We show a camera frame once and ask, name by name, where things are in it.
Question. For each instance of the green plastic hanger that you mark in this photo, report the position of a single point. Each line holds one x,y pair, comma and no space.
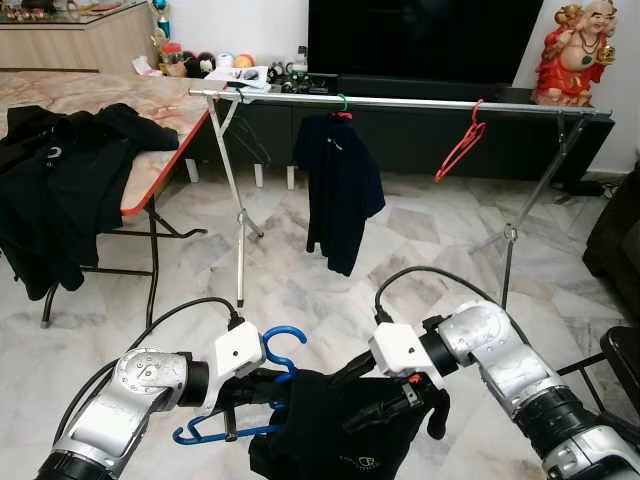
344,98

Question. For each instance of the black jacket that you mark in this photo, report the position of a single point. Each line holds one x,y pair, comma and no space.
70,190

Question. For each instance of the light wooden sideboard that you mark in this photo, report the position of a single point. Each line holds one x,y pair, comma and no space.
80,40

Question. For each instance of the pink tissue box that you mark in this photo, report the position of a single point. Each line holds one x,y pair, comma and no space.
145,67

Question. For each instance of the black television console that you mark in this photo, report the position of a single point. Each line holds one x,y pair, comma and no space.
420,145

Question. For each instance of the clear plastic bottle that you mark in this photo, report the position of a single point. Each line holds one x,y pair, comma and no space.
300,60

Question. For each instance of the orange ball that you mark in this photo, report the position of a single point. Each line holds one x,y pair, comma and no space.
244,61

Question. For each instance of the blue gold trophy ornament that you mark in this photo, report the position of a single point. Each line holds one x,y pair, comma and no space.
162,18

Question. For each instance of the white ball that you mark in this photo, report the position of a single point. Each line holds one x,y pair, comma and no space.
225,60

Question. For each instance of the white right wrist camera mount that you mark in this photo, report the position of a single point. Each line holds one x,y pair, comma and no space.
400,350

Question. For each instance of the stack of white papers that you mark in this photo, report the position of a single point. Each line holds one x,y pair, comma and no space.
240,75

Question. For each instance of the marble top folding table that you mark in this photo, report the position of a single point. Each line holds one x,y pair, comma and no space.
90,88

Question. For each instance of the red lidded jar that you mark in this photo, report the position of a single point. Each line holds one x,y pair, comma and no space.
172,62

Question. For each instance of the blue plastic hanger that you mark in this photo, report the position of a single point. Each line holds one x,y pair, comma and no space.
285,329

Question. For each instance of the navy polo shirt red stripes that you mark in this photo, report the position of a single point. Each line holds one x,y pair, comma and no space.
340,190

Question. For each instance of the black flat television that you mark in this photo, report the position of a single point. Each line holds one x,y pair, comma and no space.
420,40

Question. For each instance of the silver clothes drying rack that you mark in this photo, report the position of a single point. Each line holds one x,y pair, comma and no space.
400,101

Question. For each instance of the black soundbar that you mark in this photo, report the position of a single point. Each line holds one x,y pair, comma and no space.
420,86

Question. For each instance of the red laughing Buddha statue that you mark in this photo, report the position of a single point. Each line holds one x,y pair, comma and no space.
570,65

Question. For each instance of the red plastic hanger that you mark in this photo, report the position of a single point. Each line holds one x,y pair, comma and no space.
460,155

